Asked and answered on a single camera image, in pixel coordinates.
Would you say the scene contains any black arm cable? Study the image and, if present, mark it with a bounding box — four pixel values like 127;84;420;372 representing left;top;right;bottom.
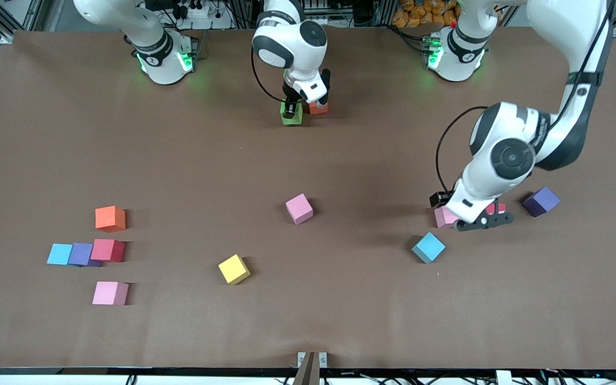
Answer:
251;48;290;104
435;0;616;196

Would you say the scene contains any pile of orange objects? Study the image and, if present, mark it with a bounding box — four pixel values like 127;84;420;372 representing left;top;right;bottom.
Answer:
392;0;461;28

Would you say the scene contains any pink foam block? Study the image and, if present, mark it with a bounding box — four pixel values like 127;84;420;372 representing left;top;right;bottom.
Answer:
92;281;129;306
434;206;461;229
285;193;314;226

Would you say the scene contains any light blue foam block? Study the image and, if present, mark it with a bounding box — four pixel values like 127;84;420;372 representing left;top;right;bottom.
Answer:
47;243;74;266
412;232;446;265

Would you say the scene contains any aluminium equipment rack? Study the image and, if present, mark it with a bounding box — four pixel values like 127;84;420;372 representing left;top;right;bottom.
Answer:
217;0;394;28

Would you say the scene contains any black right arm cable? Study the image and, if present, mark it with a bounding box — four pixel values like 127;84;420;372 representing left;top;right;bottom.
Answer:
251;48;290;104

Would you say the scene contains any small metal bracket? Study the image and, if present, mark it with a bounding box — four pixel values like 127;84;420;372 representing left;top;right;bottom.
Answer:
297;351;328;368

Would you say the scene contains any purple foam block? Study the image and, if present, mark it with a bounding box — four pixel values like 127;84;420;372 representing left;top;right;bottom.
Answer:
68;243;102;267
522;186;561;218

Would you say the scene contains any green foam block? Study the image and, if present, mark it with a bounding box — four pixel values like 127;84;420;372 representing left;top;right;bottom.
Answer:
280;102;304;126

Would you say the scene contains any yellow foam block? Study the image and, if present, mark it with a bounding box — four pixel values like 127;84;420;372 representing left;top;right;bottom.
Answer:
218;254;251;286

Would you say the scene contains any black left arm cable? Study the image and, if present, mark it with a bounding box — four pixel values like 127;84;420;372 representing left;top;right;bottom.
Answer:
435;0;616;196

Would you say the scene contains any brown table cover sheet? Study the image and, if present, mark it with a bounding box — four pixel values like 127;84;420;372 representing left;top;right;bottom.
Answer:
0;24;616;371

